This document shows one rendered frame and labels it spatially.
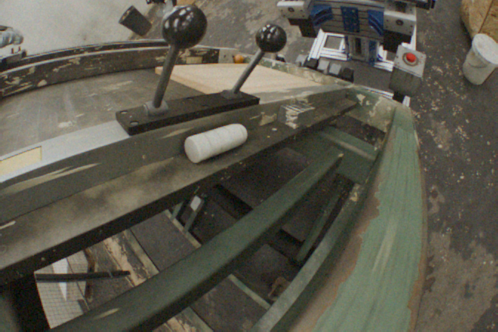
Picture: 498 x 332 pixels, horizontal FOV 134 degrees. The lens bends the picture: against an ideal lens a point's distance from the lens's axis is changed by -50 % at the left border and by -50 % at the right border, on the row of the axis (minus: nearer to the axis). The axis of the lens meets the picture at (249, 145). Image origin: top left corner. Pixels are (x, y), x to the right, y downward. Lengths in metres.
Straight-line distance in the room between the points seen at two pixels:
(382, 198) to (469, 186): 1.74
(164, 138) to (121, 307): 0.17
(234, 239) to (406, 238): 0.16
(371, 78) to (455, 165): 0.94
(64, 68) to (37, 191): 0.56
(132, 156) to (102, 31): 5.62
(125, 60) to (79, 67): 0.16
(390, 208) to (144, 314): 0.21
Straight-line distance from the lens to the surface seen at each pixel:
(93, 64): 0.75
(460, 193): 1.85
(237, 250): 0.23
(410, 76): 0.87
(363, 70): 1.71
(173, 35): 0.16
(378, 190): 0.18
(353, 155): 0.49
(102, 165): 0.21
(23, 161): 0.23
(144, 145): 0.22
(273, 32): 0.25
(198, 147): 0.22
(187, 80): 0.55
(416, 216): 0.19
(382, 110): 0.80
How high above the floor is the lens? 1.60
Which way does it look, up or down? 59 degrees down
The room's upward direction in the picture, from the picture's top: 59 degrees counter-clockwise
